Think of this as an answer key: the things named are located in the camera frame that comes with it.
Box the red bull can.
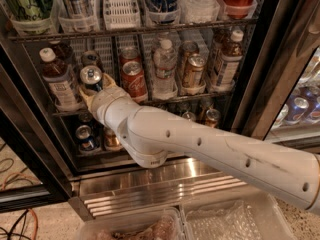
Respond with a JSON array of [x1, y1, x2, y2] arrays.
[[80, 65, 102, 92], [81, 50, 103, 70]]

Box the rear left iced tea bottle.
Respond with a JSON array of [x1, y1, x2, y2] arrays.
[[49, 41, 74, 64]]

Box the clear bottle top shelf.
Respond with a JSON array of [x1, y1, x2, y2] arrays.
[[179, 0, 220, 23]]

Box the front left iced tea bottle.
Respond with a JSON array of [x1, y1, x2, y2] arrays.
[[39, 48, 82, 112]]

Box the clear plastic bin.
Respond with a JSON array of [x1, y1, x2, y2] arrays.
[[180, 187, 297, 240], [75, 207, 186, 240]]

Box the left clear plastic bin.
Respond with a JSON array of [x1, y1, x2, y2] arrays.
[[75, 207, 186, 240]]

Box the green can shelf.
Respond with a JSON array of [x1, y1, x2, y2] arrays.
[[5, 0, 53, 21], [182, 111, 196, 122]]

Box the front gold can bottom shelf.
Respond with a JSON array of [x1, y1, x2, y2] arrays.
[[104, 127, 121, 150]]

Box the right fridge glass door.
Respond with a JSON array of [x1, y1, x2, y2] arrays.
[[230, 0, 320, 153]]

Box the front orange can bottom shelf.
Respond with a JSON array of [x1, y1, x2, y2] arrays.
[[205, 108, 221, 128]]

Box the rear coca-cola can middle shelf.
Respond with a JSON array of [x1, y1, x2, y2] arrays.
[[119, 47, 141, 65]]

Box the front right iced tea bottle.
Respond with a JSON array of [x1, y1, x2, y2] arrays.
[[212, 29, 244, 87]]

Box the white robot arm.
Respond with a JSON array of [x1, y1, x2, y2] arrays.
[[79, 74, 320, 215]]

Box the front coca-cola can middle shelf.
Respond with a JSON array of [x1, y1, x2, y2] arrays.
[[121, 61, 147, 98]]

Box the pepsi cans behind right door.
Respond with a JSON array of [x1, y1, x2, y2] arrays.
[[272, 86, 320, 129]]

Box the iced tea bottle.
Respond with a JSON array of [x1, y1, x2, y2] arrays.
[[49, 41, 74, 64], [212, 29, 244, 87], [39, 48, 82, 112], [211, 28, 230, 65]]

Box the empty white basket top shelf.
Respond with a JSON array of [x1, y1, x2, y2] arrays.
[[103, 0, 141, 30]]

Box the orange cable on floor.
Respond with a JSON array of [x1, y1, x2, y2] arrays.
[[26, 207, 40, 240]]

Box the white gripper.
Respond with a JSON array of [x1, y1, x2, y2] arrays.
[[79, 73, 134, 126]]

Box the gold can shelf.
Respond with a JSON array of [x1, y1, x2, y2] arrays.
[[182, 54, 206, 88], [104, 127, 121, 150], [178, 40, 199, 76]]

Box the green can top shelf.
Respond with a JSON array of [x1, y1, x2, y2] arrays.
[[5, 0, 53, 21]]

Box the front green can bottom shelf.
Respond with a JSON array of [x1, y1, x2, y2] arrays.
[[182, 111, 196, 122]]

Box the rear gold can middle shelf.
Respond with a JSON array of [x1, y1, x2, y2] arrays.
[[178, 40, 199, 76]]

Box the right clear plastic bin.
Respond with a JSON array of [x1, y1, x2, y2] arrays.
[[180, 187, 297, 240]]

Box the silver can top shelf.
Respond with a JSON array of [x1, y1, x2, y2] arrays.
[[63, 0, 93, 19]]

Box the rear right iced tea bottle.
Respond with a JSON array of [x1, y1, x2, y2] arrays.
[[211, 28, 230, 65]]

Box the front pepsi can bottom shelf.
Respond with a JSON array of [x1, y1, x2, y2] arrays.
[[75, 125, 99, 151]]

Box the clear water bottle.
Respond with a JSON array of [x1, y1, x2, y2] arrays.
[[153, 39, 177, 94]]

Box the front gold can middle shelf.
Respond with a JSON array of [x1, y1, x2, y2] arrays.
[[182, 54, 206, 88]]

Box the black cable on floor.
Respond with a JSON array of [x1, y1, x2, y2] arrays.
[[0, 208, 31, 240]]

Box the steel fridge bottom grille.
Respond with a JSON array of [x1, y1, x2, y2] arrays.
[[69, 157, 246, 221]]

